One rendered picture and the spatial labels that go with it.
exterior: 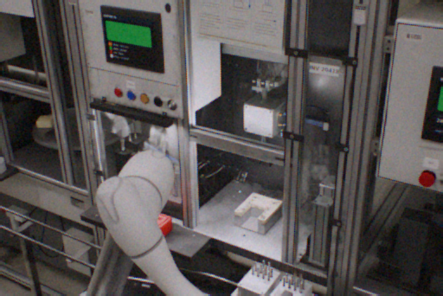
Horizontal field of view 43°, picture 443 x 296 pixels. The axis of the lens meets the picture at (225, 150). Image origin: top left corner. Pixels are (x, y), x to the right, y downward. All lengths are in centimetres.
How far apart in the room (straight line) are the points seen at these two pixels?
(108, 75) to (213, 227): 69
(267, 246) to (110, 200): 90
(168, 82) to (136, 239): 73
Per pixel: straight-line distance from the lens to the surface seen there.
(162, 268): 141
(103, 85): 213
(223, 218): 223
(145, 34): 189
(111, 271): 166
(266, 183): 243
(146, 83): 198
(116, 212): 133
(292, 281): 189
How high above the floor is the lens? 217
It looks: 28 degrees down
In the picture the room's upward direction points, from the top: 1 degrees counter-clockwise
